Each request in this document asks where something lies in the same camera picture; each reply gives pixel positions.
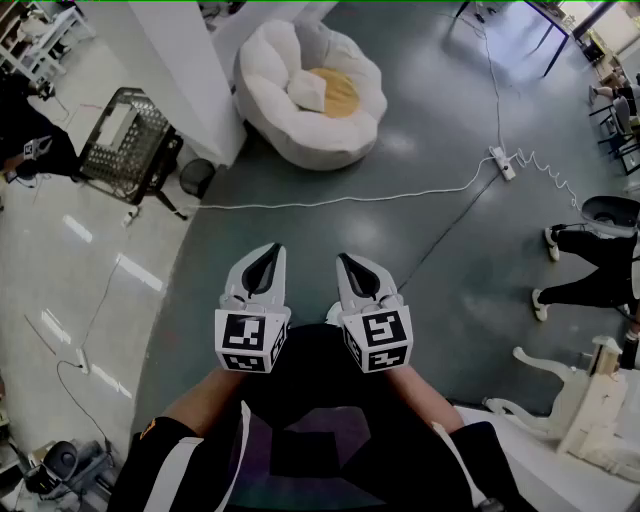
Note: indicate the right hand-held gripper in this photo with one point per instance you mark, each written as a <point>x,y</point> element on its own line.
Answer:
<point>385,330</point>

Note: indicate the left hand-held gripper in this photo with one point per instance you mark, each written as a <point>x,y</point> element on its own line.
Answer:
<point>240,332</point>

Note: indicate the small white pillow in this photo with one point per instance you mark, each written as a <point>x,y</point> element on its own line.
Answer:
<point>306,90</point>

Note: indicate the person's right forearm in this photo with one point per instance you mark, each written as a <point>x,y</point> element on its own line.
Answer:
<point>420,395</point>

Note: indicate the person's left forearm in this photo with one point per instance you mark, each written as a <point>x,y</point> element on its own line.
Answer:
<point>210,400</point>

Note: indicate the white flower-shaped floor cushion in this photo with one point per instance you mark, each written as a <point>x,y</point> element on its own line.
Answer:
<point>270,100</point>

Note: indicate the person's white shoe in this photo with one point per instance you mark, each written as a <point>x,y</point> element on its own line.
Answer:
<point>333,315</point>
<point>539,305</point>
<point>551,244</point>

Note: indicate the black mesh waste bin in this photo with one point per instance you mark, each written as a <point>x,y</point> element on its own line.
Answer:
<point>196,177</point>

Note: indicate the person's black shirt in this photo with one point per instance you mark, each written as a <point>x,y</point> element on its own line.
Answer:
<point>320,450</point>

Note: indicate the black mesh trolley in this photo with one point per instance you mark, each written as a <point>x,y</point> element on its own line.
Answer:
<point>125,145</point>

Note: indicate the small white power strip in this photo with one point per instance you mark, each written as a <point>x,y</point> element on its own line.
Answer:
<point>82,361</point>

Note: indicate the white wooden chair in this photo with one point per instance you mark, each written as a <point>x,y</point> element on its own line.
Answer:
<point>590,400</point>

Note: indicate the black round device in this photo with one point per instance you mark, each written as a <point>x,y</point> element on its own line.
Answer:
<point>62,457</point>

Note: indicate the black chair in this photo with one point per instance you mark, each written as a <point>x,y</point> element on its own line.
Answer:
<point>617,135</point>

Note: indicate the black-framed table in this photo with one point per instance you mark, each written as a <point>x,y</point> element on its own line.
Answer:
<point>550,22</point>

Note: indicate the white shelf rack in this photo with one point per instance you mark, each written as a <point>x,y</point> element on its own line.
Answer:
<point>30,35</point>

